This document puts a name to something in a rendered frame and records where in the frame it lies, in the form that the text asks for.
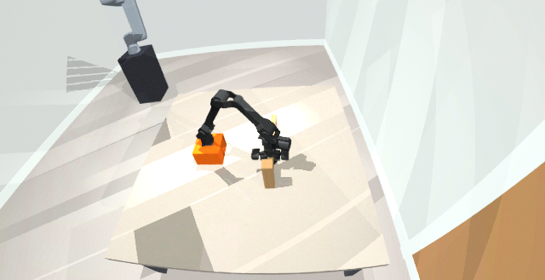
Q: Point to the wooden rail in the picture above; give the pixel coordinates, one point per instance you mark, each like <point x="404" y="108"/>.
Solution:
<point x="274" y="120"/>

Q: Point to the wooden post with slot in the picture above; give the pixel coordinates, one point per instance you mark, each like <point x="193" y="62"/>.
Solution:
<point x="268" y="173"/>

